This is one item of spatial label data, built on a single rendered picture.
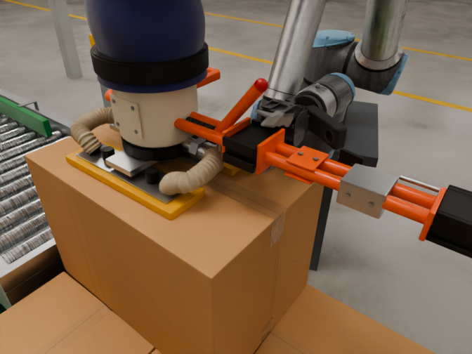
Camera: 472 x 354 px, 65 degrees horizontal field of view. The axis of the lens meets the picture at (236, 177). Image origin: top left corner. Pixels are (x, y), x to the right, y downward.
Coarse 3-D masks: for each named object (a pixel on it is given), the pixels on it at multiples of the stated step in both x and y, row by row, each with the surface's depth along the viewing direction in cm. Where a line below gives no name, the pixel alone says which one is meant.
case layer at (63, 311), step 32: (64, 288) 105; (0, 320) 96; (32, 320) 96; (64, 320) 97; (96, 320) 97; (288, 320) 98; (320, 320) 98; (352, 320) 98; (0, 352) 89; (32, 352) 89; (64, 352) 89; (96, 352) 90; (128, 352) 90; (256, 352) 90; (288, 352) 90; (320, 352) 90; (352, 352) 90; (384, 352) 91; (416, 352) 91
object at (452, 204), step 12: (444, 192) 52; (456, 192) 52; (444, 204) 50; (456, 204) 50; (468, 204) 50; (432, 216) 48; (444, 216) 48; (456, 216) 48; (468, 216) 48; (432, 228) 51; (444, 228) 50; (456, 228) 49; (468, 228) 47; (432, 240) 51; (444, 240) 50; (456, 240) 49; (468, 240) 48; (468, 252) 48
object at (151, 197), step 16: (80, 160) 83; (96, 160) 82; (96, 176) 79; (112, 176) 78; (128, 176) 77; (144, 176) 77; (160, 176) 77; (128, 192) 74; (144, 192) 73; (160, 192) 73; (192, 192) 74; (160, 208) 70; (176, 208) 70
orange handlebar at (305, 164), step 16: (208, 80) 95; (192, 112) 76; (176, 128) 75; (192, 128) 71; (272, 160) 63; (288, 160) 61; (304, 160) 61; (320, 160) 61; (304, 176) 60; (320, 176) 58; (336, 176) 58; (400, 192) 55; (416, 192) 55; (384, 208) 54; (400, 208) 52; (416, 208) 51; (432, 224) 50
